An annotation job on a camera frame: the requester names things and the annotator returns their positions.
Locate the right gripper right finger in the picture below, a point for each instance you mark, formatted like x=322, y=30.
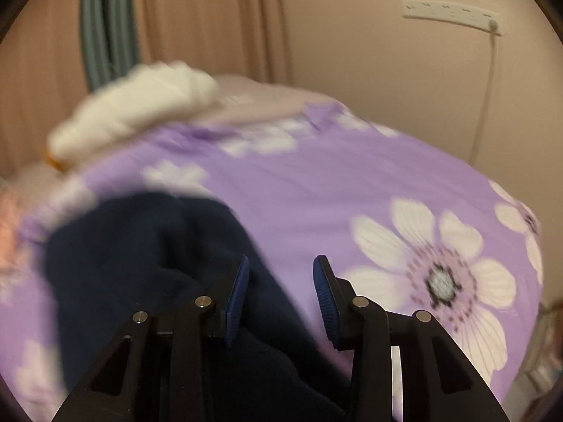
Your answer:
x=439, y=382

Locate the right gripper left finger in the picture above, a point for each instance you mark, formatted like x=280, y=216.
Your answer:
x=159, y=367

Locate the navy fleece jacket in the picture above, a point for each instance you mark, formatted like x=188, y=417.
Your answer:
x=154, y=252

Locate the pile of folded clothes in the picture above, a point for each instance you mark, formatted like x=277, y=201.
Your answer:
x=14, y=265

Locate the purple floral bed sheet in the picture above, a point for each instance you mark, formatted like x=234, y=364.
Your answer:
x=410, y=226

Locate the white goose plush toy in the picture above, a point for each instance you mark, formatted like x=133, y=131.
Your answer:
x=124, y=108

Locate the grey mauve blanket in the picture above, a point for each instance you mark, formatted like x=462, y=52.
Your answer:
x=241, y=101

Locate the teal curtain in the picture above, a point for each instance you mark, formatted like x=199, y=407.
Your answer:
x=109, y=41

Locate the white wall power strip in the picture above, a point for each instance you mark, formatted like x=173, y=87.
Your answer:
x=455, y=13

